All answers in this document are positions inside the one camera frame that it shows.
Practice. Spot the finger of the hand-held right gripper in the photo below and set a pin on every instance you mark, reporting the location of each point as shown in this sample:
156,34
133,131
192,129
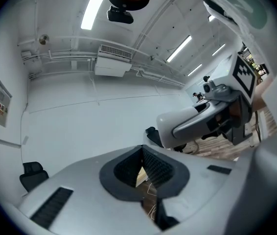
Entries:
165,128

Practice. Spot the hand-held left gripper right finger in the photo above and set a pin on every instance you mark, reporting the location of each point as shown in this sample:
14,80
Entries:
202,180

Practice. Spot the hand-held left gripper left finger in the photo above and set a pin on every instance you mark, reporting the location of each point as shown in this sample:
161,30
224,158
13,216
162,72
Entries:
84,195

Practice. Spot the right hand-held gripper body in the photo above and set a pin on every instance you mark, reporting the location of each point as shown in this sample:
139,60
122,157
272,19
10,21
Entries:
231,82

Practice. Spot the person's right forearm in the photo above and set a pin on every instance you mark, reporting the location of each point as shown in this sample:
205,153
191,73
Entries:
263,94

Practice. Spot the person's right hand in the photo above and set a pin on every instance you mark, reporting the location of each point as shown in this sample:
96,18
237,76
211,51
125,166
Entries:
235,110

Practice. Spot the long ceiling light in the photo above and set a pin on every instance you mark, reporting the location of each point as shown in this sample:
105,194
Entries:
211,18
179,48
93,7
218,49
194,70

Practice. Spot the white ceiling air conditioner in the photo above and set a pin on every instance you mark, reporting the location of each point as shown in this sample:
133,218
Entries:
111,63

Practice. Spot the white ceiling pipes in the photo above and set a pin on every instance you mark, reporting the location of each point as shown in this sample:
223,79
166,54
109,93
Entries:
62,55

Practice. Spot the round brass ceiling fixture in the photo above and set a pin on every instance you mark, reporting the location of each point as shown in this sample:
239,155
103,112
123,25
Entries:
44,39

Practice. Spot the black head-mounted camera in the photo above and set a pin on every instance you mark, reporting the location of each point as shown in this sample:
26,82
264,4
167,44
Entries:
120,15

